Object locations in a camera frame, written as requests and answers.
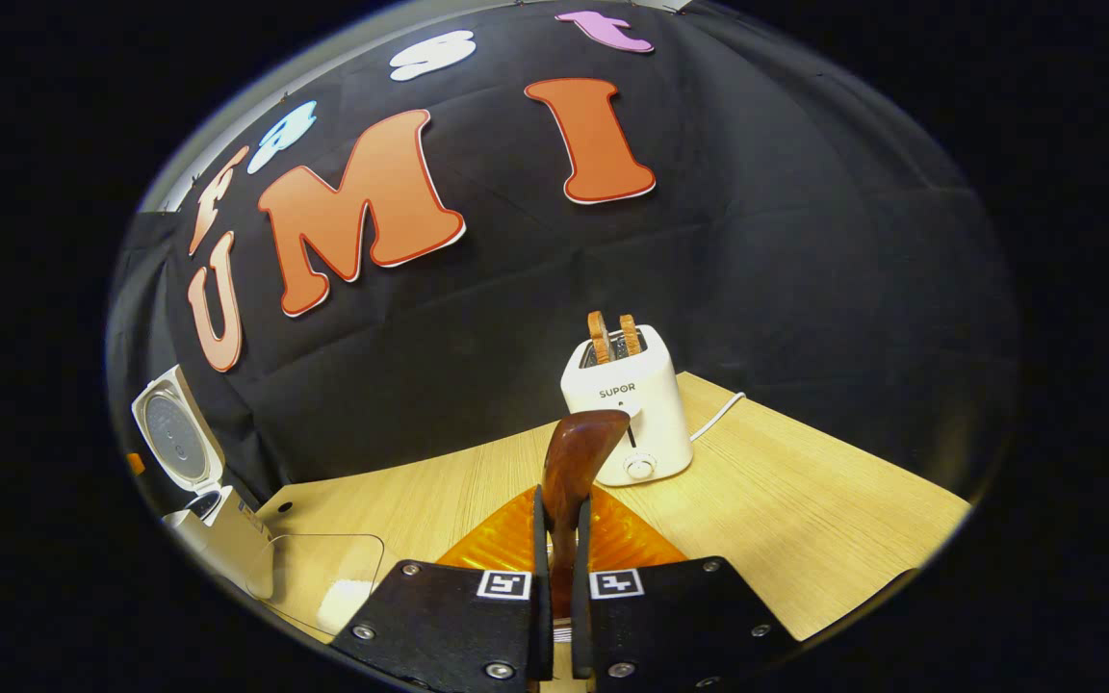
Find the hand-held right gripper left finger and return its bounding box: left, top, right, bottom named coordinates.
left=333, top=486, right=555, bottom=687

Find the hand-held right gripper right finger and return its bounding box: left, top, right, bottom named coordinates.
left=571, top=486, right=800, bottom=687

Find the brown wooden spoon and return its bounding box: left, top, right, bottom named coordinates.
left=542, top=410, right=631, bottom=619

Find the white rice cooker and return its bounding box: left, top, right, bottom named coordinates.
left=131, top=365, right=274, bottom=600

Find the white toaster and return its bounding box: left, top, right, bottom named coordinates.
left=560, top=324, right=694, bottom=487

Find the black backdrop cloth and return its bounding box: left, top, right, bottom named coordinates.
left=107, top=0, right=1022, bottom=506

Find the white toaster cable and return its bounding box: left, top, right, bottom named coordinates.
left=689, top=391, right=746, bottom=444

